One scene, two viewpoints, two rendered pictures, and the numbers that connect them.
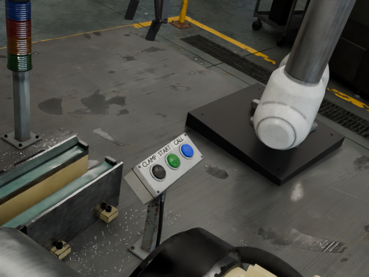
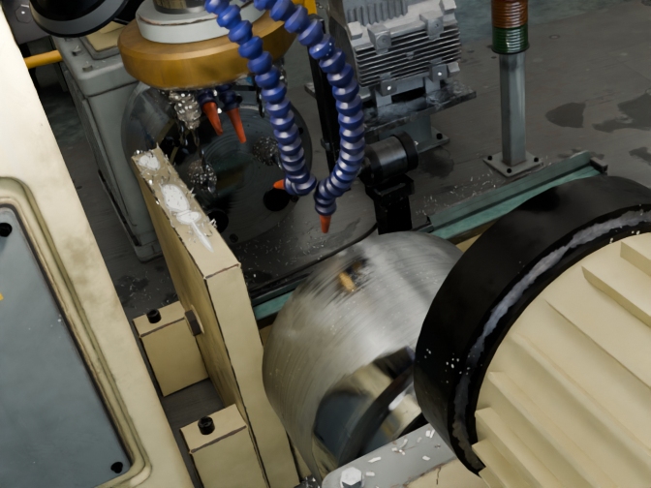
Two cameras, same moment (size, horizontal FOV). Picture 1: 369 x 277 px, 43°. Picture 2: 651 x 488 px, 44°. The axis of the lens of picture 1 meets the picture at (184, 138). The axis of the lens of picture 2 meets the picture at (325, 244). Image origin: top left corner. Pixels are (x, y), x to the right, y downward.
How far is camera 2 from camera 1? 0.17 m
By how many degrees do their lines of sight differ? 36
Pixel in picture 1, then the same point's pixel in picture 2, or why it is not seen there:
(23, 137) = (514, 160)
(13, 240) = (439, 249)
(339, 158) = not seen: outside the picture
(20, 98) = (509, 97)
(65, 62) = (602, 46)
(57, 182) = not seen: hidden behind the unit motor
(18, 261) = (438, 270)
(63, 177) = not seen: hidden behind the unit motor
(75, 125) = (602, 143)
